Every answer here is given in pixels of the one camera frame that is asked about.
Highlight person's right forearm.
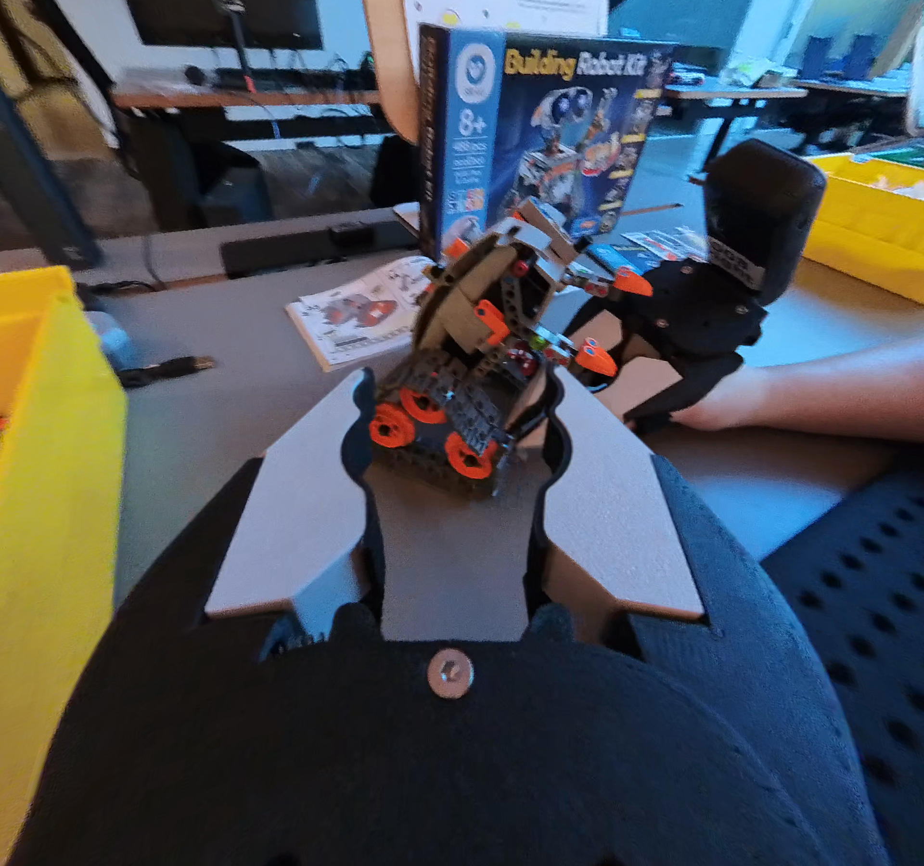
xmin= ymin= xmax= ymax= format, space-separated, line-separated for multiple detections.
xmin=667 ymin=335 xmax=924 ymax=444

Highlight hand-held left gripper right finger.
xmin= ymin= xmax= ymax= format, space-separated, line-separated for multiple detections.
xmin=526 ymin=366 xmax=706 ymax=642

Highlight loose printed leaflets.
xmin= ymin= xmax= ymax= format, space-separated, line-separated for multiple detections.
xmin=586 ymin=225 xmax=710 ymax=265

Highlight background grey table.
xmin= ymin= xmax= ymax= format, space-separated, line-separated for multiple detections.
xmin=663 ymin=81 xmax=809 ymax=159

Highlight yellow plastic bin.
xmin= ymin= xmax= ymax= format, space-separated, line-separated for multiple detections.
xmin=0 ymin=267 xmax=128 ymax=838
xmin=801 ymin=140 xmax=924 ymax=305

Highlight wooden board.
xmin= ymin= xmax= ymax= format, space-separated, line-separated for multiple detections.
xmin=352 ymin=0 xmax=613 ymax=146

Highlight white instruction booklet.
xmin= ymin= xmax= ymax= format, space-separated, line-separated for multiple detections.
xmin=285 ymin=256 xmax=437 ymax=374

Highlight background wooden table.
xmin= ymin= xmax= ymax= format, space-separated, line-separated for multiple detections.
xmin=110 ymin=68 xmax=384 ymax=110

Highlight black perforated mat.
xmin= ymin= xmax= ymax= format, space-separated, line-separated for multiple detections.
xmin=761 ymin=469 xmax=924 ymax=866

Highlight blue robot kit box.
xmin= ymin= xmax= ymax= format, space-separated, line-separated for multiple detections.
xmin=417 ymin=25 xmax=677 ymax=262

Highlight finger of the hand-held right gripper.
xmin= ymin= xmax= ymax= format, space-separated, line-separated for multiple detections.
xmin=592 ymin=357 xmax=685 ymax=425
xmin=588 ymin=313 xmax=636 ymax=365

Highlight grey orange building-block toy robot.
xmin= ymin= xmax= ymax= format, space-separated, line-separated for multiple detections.
xmin=368 ymin=198 xmax=654 ymax=499

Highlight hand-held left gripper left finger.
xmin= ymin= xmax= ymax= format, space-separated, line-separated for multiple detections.
xmin=204 ymin=368 xmax=387 ymax=639

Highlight long black bar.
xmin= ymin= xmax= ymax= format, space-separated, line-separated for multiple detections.
xmin=218 ymin=218 xmax=421 ymax=280

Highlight grey desk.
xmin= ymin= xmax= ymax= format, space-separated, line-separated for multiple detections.
xmin=0 ymin=202 xmax=924 ymax=610

